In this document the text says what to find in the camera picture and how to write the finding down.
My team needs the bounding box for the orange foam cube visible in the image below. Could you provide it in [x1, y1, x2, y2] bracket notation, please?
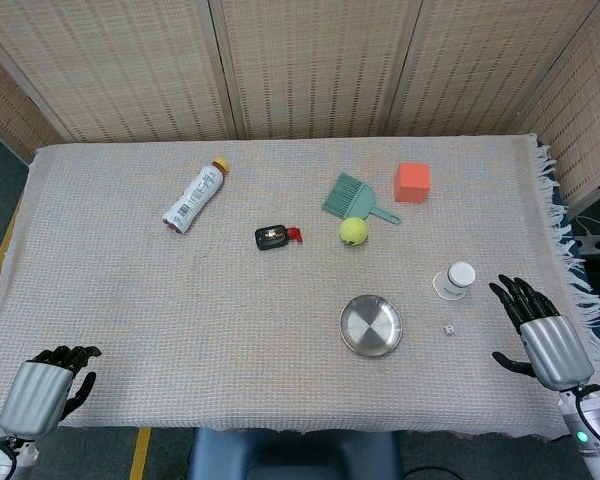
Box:
[393, 162, 432, 205]

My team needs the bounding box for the black red small gadget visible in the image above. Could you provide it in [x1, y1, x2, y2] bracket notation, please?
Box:
[253, 225, 305, 251]

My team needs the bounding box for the green plastic hand brush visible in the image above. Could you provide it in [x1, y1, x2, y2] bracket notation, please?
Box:
[321, 172, 402, 226]

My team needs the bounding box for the white paper cup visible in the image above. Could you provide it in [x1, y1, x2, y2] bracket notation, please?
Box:
[432, 261, 477, 301]

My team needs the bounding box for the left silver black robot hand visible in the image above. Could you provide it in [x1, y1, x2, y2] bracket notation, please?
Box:
[0, 344, 103, 437]

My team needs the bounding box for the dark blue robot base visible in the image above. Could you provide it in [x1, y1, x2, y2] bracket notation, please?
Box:
[187, 427, 406, 480]

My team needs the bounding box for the white labelled bottle yellow cap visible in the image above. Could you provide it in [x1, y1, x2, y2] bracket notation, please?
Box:
[162, 155, 231, 235]

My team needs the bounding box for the yellow tennis ball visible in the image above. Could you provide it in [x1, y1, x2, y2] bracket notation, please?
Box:
[338, 216, 370, 248]

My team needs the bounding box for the woven bamboo screen panel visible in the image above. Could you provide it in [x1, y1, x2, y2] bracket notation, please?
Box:
[0, 0, 241, 144]
[514, 0, 600, 211]
[209, 0, 424, 141]
[384, 0, 600, 139]
[0, 29, 76, 166]

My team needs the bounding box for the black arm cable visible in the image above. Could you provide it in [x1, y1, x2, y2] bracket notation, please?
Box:
[562, 384, 600, 451]

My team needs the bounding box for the beige waffle weave tablecloth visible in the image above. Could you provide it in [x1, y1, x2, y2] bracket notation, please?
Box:
[0, 132, 600, 441]

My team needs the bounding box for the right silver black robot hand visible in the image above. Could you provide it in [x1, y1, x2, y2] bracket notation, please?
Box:
[488, 273, 595, 390]

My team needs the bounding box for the round stainless steel plate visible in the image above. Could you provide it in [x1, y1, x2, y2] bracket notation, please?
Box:
[338, 294, 404, 359]

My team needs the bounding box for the white metal stand foot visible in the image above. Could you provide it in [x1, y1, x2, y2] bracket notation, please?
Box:
[574, 219, 600, 259]

